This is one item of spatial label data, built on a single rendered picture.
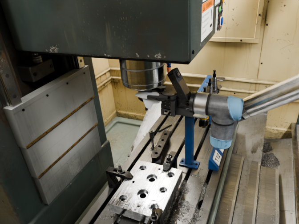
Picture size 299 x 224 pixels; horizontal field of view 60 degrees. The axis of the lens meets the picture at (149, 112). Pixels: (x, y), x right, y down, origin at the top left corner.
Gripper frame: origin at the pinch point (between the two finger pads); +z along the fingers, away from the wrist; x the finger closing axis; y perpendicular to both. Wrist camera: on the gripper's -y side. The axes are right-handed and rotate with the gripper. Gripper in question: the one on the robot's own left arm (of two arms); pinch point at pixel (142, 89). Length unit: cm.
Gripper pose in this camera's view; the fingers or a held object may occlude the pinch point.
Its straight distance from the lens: 96.0
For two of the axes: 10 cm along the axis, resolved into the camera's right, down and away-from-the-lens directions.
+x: 4.0, -4.8, 7.8
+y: 0.5, 8.6, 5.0
